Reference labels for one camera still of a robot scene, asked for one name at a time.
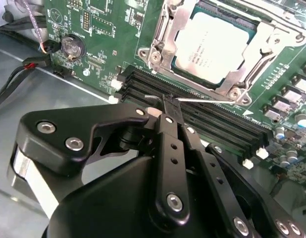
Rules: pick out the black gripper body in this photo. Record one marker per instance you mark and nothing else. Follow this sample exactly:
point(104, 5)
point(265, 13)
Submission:
point(113, 203)

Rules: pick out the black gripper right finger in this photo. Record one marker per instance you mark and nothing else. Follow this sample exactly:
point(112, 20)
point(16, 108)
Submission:
point(192, 138)

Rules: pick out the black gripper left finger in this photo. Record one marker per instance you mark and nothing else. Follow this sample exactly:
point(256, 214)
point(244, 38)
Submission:
point(56, 148)

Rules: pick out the silver topped CPU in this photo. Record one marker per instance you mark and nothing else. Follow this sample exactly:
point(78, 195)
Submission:
point(212, 44)

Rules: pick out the metal socket cover frame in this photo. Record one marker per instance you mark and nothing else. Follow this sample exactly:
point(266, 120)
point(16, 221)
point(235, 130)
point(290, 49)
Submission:
point(170, 39)

